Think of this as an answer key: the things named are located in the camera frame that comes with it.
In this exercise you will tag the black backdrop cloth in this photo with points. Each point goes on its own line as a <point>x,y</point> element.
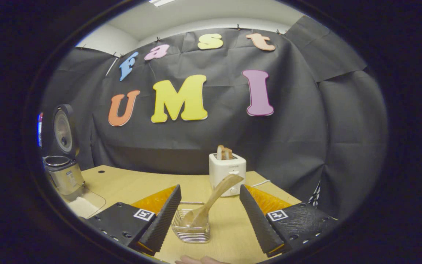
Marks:
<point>299,128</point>

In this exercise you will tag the black silver rice cooker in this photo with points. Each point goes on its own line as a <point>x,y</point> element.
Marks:
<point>64,176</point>

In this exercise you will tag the white toaster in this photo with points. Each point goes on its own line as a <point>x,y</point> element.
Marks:
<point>225,172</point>

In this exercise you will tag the wooden spoon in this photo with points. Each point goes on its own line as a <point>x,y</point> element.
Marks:
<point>214,196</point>

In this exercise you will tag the clear plastic container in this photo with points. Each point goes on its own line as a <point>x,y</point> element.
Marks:
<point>95,201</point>

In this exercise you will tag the ceiling light panel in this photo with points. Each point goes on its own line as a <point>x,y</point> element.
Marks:
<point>161,2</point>

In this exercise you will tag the toasted bread slice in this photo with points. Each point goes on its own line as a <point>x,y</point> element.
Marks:
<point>225,152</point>

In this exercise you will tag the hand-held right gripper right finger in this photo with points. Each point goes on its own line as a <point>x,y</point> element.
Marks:
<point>256,220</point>

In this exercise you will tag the computer monitor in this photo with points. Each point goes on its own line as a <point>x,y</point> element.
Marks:
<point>40,128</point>

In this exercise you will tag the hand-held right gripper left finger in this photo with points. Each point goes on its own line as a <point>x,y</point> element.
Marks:
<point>161,220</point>

